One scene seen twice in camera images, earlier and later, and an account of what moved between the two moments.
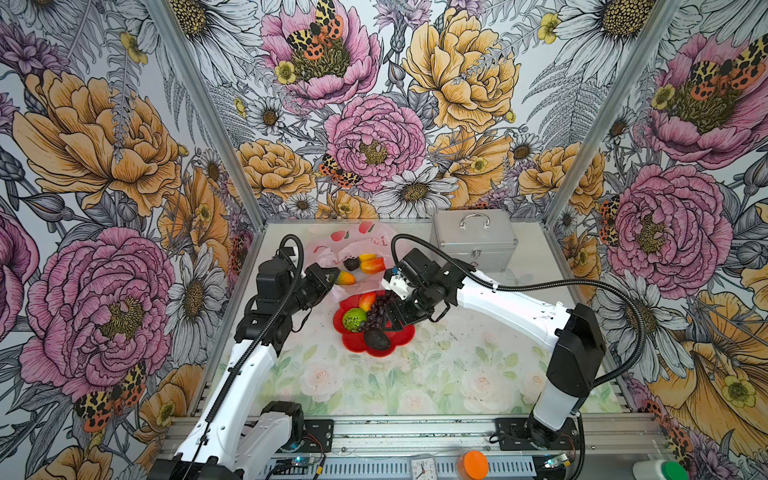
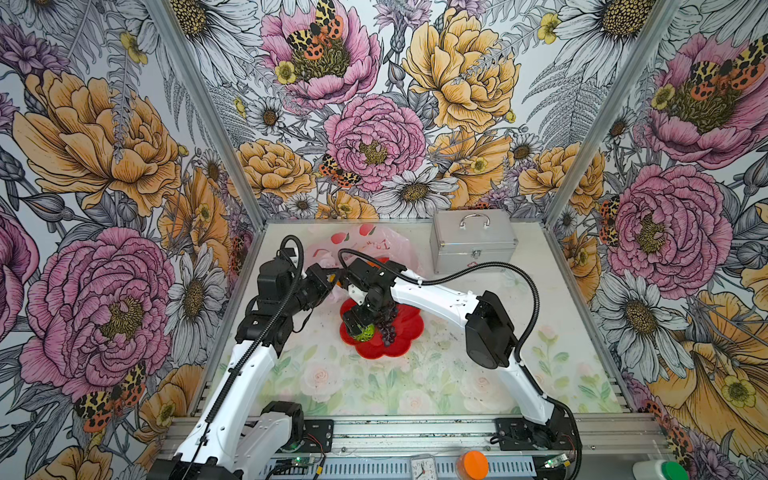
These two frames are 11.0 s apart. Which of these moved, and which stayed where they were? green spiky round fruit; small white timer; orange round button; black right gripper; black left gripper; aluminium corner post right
Moved: green spiky round fruit; black right gripper
Stayed: orange round button; black left gripper; small white timer; aluminium corner post right
